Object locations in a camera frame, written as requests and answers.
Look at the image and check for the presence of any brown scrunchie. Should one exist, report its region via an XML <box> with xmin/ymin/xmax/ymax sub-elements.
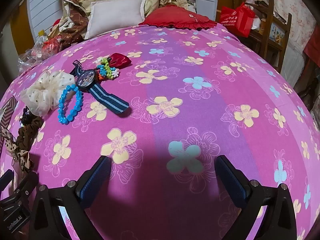
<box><xmin>16</xmin><ymin>116</ymin><xmax>45</xmax><ymax>153</ymax></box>

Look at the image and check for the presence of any leopard print bow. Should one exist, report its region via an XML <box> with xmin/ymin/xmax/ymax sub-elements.
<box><xmin>0</xmin><ymin>126</ymin><xmax>34</xmax><ymax>174</ymax></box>

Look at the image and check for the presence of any multicoloured plastic bead bracelet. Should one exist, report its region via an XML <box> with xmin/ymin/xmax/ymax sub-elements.
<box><xmin>96</xmin><ymin>57</ymin><xmax>120</xmax><ymax>81</ymax></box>

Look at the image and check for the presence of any blue bead bracelet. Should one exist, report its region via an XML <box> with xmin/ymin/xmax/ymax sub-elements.
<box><xmin>57</xmin><ymin>84</ymin><xmax>83</xmax><ymax>125</ymax></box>

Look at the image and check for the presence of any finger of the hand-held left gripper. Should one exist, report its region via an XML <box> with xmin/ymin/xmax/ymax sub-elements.
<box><xmin>0</xmin><ymin>169</ymin><xmax>14</xmax><ymax>193</ymax></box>

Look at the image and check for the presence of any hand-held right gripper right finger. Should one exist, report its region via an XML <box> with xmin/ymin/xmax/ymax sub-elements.
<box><xmin>215</xmin><ymin>155</ymin><xmax>304</xmax><ymax>240</ymax></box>

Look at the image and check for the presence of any red satin pouch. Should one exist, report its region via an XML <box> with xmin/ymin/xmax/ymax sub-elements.
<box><xmin>110</xmin><ymin>52</ymin><xmax>132</xmax><ymax>67</ymax></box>

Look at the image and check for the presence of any small red shopping bag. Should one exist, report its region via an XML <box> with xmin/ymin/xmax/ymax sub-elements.
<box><xmin>219</xmin><ymin>2</ymin><xmax>256</xmax><ymax>37</ymax></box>

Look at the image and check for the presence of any red frilled cushion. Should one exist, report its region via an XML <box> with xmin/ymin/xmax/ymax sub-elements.
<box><xmin>138</xmin><ymin>5</ymin><xmax>218</xmax><ymax>31</ymax></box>

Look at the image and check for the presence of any wooden chair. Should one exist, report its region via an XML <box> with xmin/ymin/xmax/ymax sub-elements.
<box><xmin>232</xmin><ymin>0</ymin><xmax>293</xmax><ymax>73</ymax></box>

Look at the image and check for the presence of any pink floral bed sheet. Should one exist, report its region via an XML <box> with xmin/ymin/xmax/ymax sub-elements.
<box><xmin>0</xmin><ymin>21</ymin><xmax>320</xmax><ymax>240</ymax></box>

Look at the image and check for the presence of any clear plastic bag of packets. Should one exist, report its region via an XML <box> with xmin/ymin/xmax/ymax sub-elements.
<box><xmin>19</xmin><ymin>30</ymin><xmax>63</xmax><ymax>68</ymax></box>

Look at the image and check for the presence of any black scrunchie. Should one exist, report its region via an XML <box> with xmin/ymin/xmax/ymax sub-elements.
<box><xmin>19</xmin><ymin>106</ymin><xmax>33</xmax><ymax>128</ymax></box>

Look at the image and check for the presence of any striped cardboard box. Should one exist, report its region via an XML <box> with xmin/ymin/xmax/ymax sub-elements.
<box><xmin>0</xmin><ymin>96</ymin><xmax>19</xmax><ymax>130</ymax></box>

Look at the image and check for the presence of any white pillow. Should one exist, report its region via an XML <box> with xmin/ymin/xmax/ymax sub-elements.
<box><xmin>84</xmin><ymin>0</ymin><xmax>147</xmax><ymax>40</ymax></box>

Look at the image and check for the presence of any cream dotted organza scrunchie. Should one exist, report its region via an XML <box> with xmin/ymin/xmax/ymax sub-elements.
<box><xmin>20</xmin><ymin>71</ymin><xmax>77</xmax><ymax>117</ymax></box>

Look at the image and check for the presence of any pink floral curtain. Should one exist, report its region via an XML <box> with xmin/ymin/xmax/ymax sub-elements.
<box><xmin>272</xmin><ymin>0</ymin><xmax>320</xmax><ymax>55</ymax></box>

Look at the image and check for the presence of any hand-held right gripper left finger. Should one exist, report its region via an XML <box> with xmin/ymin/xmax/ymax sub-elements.
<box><xmin>28</xmin><ymin>155</ymin><xmax>113</xmax><ymax>240</ymax></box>

